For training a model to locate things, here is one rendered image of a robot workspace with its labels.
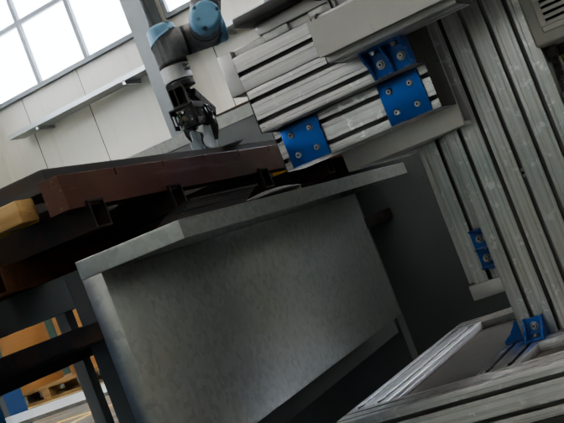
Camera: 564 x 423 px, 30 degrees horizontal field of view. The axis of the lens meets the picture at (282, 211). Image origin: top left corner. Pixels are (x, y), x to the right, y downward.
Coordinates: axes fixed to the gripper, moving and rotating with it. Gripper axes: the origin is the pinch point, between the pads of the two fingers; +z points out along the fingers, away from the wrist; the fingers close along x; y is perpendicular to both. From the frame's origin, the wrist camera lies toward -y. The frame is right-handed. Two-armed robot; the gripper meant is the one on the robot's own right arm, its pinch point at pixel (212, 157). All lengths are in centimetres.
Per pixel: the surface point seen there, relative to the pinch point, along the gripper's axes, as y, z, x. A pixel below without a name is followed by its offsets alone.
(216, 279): 62, 29, 20
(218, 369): 73, 44, 20
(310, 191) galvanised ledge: 41, 19, 36
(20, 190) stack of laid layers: 91, 3, 7
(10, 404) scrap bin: -326, 60, -356
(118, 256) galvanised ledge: 98, 20, 24
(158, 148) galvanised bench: -68, -17, -49
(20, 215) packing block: 95, 7, 8
